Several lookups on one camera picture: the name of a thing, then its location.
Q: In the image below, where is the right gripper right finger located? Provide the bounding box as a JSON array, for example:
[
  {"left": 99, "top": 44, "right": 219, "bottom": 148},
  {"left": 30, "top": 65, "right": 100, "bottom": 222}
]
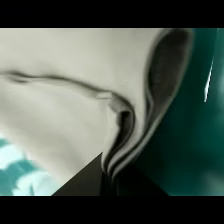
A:
[{"left": 114, "top": 163, "right": 169, "bottom": 197}]

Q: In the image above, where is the beige garment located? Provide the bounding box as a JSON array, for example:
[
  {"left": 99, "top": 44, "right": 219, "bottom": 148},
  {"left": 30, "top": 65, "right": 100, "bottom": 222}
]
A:
[{"left": 0, "top": 27, "right": 195, "bottom": 185}]

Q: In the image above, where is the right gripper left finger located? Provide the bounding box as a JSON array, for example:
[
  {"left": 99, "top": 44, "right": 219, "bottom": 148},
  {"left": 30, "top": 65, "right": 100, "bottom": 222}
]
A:
[{"left": 51, "top": 151, "right": 108, "bottom": 197}]

